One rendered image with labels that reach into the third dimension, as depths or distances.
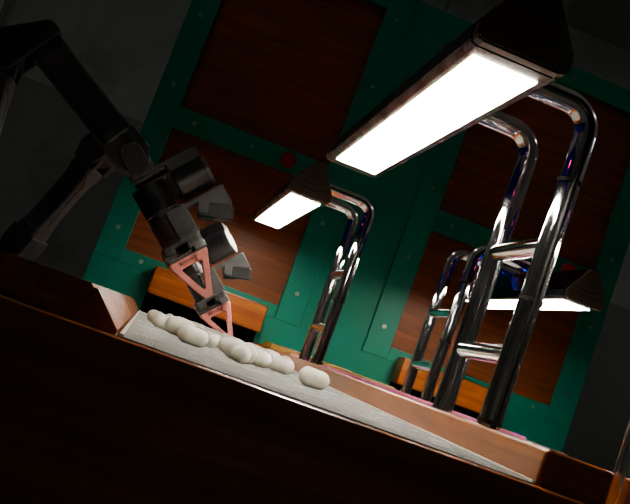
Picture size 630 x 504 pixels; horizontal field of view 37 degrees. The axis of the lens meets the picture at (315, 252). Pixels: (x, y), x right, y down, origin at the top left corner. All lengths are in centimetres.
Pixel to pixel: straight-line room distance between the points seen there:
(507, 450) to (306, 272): 176
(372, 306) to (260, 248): 34
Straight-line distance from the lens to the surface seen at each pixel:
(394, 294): 251
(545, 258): 98
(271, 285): 246
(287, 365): 115
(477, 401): 253
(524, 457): 71
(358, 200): 192
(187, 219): 150
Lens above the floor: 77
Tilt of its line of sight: 6 degrees up
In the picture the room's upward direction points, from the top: 20 degrees clockwise
